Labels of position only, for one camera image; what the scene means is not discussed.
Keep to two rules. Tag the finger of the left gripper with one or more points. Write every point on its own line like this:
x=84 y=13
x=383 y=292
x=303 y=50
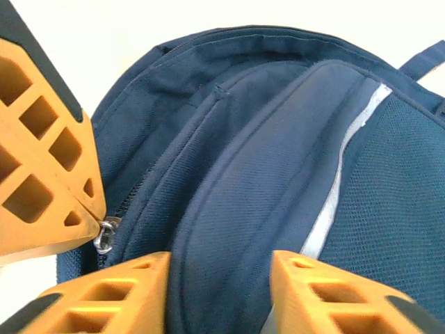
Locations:
x=52 y=222
x=52 y=104

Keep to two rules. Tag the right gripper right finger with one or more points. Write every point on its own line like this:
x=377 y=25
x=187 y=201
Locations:
x=302 y=302

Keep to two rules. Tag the navy blue backpack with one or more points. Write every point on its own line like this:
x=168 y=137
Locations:
x=243 y=156

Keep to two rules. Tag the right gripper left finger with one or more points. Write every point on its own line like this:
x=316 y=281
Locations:
x=139 y=278

